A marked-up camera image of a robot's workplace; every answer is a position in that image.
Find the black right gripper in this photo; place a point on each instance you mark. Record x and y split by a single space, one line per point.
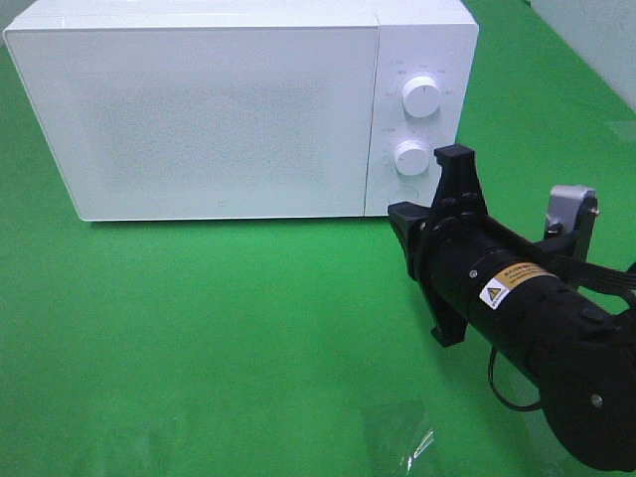
474 272

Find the round white door release button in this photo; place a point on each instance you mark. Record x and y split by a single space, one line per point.
403 194

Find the white microwave knob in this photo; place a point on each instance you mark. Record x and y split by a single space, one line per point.
421 96
411 158

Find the white microwave door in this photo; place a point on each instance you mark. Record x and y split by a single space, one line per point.
184 124

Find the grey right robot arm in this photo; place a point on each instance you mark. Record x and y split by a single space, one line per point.
589 400

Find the white microwave oven body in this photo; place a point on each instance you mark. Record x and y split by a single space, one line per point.
435 38

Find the green table mat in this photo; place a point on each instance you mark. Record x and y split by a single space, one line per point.
229 348

